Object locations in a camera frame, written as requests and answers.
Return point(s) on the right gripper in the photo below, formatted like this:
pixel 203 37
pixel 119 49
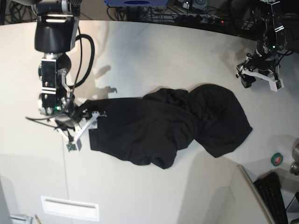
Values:
pixel 74 118

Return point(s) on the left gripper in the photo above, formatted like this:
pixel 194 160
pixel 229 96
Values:
pixel 257 66

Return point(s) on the black t-shirt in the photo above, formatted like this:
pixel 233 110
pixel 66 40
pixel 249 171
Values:
pixel 152 129

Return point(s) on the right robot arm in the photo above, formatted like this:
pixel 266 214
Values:
pixel 57 30

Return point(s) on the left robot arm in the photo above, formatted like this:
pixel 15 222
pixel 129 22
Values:
pixel 267 15

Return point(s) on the green tape roll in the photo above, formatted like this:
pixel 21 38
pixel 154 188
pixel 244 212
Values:
pixel 276 159

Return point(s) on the black power strip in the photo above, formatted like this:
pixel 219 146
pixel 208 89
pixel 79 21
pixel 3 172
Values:
pixel 198 18

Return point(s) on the silver metal cylinder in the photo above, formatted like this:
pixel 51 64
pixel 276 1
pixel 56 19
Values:
pixel 294 167

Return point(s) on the black keyboard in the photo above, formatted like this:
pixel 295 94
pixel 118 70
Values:
pixel 269 188

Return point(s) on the blue box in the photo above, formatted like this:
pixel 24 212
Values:
pixel 134 3

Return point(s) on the white cable slot cover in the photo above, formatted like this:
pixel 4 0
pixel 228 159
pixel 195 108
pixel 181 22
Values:
pixel 70 209

